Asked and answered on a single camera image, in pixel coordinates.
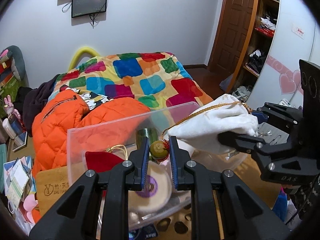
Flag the white drawstring pouch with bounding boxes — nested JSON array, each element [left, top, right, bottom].
[[162, 94, 258, 155]]

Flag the red velvet pouch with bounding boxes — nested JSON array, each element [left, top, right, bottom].
[[85, 151, 124, 173]]

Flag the round cotton pad container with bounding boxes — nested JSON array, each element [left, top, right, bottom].
[[129, 161, 172, 214]]

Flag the blue foil packet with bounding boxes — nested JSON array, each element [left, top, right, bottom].
[[129, 224, 159, 240]]

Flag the green glass pump bottle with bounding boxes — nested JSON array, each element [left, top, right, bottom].
[[136, 128, 158, 161]]

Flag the pink round compact case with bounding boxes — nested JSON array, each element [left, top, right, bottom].
[[160, 158, 171, 169]]

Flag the bamboo lap table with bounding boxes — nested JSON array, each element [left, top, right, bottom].
[[30, 149, 290, 239]]

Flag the stack of papers and booklets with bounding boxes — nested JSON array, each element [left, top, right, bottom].
[[3, 156, 36, 210]]

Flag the white sliding wardrobe door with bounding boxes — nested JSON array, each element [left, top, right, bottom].
[[247, 0, 319, 109]]

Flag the orange puffer jacket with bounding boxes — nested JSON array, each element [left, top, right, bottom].
[[31, 89, 152, 224]]

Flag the wooden wardrobe shelves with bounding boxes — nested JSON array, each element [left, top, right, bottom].
[[226, 0, 280, 95]]

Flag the tablet on desk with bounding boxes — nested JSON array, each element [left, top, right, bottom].
[[12, 131, 28, 152]]

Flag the clear plastic storage bin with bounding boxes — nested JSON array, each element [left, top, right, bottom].
[[66, 101, 249, 230]]

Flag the blue thermos bottle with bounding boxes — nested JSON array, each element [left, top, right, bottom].
[[9, 119, 23, 135]]

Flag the colourful patchwork quilt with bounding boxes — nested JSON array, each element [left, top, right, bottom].
[[49, 52, 212, 110]]

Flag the wooden door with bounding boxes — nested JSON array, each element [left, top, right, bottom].
[[208, 0, 254, 77]]

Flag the white cylinder bottle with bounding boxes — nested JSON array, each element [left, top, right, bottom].
[[2, 118, 16, 140]]

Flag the dark purple clothing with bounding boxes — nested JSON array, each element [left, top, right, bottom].
[[13, 74, 59, 137]]

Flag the pink bunny figure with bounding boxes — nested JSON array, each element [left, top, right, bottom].
[[4, 95, 21, 122]]

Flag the green storage box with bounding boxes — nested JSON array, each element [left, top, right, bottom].
[[1, 74, 28, 118]]

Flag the wall mounted monitor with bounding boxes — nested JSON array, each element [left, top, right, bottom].
[[71, 0, 107, 18]]

